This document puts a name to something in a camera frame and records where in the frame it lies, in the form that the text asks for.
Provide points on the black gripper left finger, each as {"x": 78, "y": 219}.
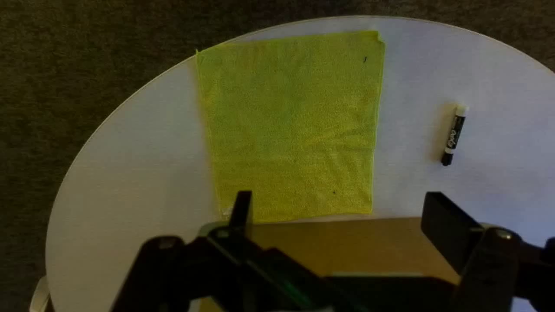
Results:
{"x": 241, "y": 214}

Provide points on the brown cardboard box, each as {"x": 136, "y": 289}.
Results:
{"x": 380, "y": 247}

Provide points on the yellow microfiber cloth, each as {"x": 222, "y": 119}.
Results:
{"x": 293, "y": 122}

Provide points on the black dry-erase marker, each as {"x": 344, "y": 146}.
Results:
{"x": 453, "y": 136}

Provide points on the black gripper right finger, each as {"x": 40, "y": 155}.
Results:
{"x": 450, "y": 230}

